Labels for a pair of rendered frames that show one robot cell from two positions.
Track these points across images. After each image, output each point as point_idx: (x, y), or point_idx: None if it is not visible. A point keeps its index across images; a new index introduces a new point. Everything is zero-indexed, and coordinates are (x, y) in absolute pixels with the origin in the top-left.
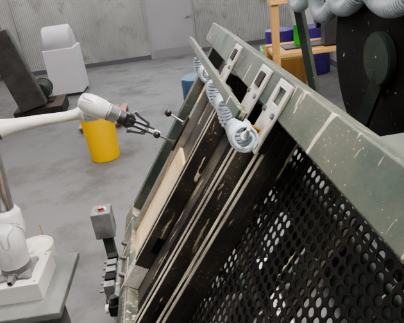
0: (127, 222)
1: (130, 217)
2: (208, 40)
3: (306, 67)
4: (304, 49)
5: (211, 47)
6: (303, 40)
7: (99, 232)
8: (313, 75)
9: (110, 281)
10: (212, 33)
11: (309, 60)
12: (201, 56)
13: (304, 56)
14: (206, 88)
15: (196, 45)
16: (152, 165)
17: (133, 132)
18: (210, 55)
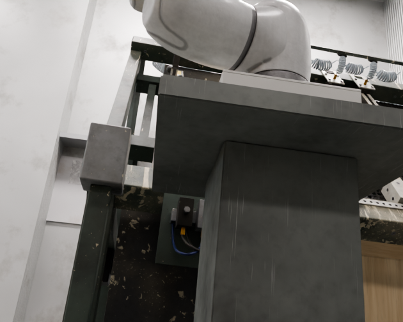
0: (130, 177)
1: (131, 170)
2: (149, 43)
3: (132, 122)
4: (135, 108)
5: (132, 51)
6: (137, 101)
7: (125, 170)
8: (134, 131)
9: None
10: (156, 42)
11: (135, 118)
12: (311, 44)
13: (134, 113)
14: (318, 59)
15: None
16: (116, 119)
17: (179, 58)
18: (140, 55)
